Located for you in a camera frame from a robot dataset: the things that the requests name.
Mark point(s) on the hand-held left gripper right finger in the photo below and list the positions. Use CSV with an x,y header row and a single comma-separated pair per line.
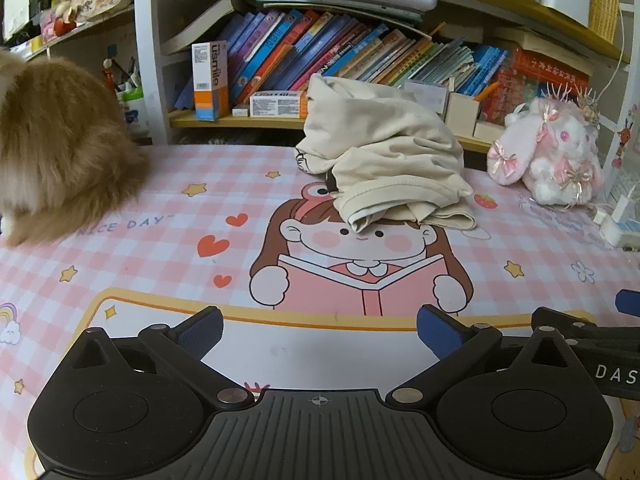
x,y
440,332

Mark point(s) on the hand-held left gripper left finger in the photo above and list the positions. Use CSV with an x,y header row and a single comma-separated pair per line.
x,y
202,330

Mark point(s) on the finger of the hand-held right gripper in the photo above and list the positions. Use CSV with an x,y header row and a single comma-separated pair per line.
x,y
560,321
629,302

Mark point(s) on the cream cotton garment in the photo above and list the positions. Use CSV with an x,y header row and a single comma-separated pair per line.
x,y
380,150

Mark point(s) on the pink checkered cartoon desk mat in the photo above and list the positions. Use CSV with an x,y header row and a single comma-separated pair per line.
x,y
150,260

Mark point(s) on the white power strip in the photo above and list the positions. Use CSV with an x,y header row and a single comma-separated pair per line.
x,y
627,205

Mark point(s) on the pink white plush bunny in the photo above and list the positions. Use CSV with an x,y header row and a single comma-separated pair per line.
x,y
560,155

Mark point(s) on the beaded spiky hair crown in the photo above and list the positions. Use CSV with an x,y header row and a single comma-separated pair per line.
x,y
586,102

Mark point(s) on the wooden bookshelf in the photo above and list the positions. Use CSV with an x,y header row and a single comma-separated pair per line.
x,y
210,120

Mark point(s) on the beige cardboard box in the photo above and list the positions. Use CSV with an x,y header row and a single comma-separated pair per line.
x,y
462,112

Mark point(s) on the small white box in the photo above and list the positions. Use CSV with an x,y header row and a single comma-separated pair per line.
x,y
240,109

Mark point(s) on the green capped white bottle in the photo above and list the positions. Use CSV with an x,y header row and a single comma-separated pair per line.
x,y
134,107

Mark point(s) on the white orange medicine box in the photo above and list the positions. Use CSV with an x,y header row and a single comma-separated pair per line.
x,y
275,105

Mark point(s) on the white labelled box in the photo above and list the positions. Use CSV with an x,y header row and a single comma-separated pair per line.
x,y
425,96

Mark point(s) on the fluffy orange cat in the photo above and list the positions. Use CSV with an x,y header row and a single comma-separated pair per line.
x,y
60,135

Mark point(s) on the thick red book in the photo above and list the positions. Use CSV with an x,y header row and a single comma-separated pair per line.
x,y
540,75

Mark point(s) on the orange white tall box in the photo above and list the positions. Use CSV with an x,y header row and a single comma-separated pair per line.
x,y
210,80

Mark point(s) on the yellow wicker basket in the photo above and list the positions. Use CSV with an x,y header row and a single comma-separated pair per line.
x,y
604,5

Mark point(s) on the row of colourful books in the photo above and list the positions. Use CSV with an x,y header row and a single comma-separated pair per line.
x,y
300,45

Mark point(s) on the leaning open-paged book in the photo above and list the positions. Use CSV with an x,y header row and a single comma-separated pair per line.
x,y
200,27

